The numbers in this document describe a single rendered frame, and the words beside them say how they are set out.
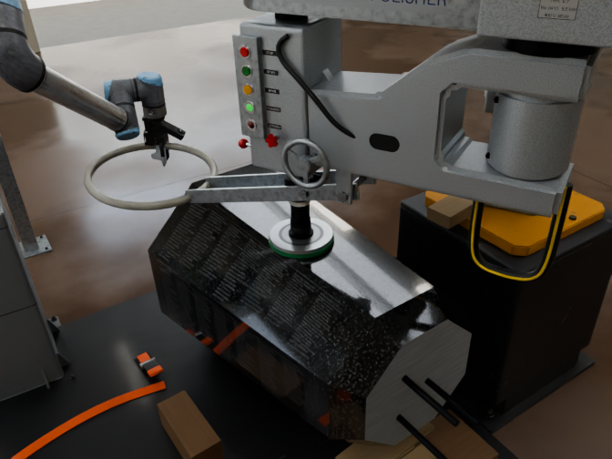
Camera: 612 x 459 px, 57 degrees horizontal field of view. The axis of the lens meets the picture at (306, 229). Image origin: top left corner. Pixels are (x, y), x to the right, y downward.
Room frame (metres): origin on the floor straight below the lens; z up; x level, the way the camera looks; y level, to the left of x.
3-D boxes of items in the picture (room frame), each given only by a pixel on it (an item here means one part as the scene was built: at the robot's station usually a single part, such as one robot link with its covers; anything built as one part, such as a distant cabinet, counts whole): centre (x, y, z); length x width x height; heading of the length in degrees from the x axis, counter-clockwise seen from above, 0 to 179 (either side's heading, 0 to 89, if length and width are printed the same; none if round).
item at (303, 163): (1.43, -0.02, 1.18); 0.15 x 0.10 x 0.15; 59
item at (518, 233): (1.85, -0.78, 0.76); 0.49 x 0.49 x 0.05; 32
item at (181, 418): (1.41, 0.47, 0.07); 0.30 x 0.12 x 0.12; 35
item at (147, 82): (2.15, 0.58, 1.16); 0.10 x 0.09 x 0.12; 109
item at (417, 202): (1.85, -0.78, 0.37); 0.66 x 0.66 x 0.74; 32
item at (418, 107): (1.38, -0.31, 1.29); 0.74 x 0.23 x 0.49; 59
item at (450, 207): (1.76, -0.54, 0.81); 0.20 x 0.10 x 0.05; 130
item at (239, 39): (1.53, 0.14, 1.35); 0.08 x 0.03 x 0.28; 59
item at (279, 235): (1.59, 0.02, 0.83); 0.21 x 0.21 x 0.01
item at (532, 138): (1.25, -0.55, 1.33); 0.19 x 0.19 x 0.20
